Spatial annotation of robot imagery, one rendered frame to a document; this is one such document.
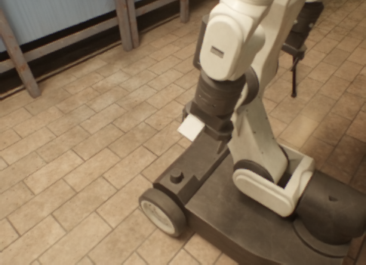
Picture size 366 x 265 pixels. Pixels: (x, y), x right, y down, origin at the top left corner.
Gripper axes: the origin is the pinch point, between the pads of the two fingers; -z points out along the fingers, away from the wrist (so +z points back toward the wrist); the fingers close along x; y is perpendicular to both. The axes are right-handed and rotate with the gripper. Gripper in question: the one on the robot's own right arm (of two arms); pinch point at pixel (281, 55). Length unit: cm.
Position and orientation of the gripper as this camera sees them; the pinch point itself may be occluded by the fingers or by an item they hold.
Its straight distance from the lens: 98.6
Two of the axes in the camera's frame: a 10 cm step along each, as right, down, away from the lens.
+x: -7.8, -5.6, 2.9
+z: 1.5, -6.1, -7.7
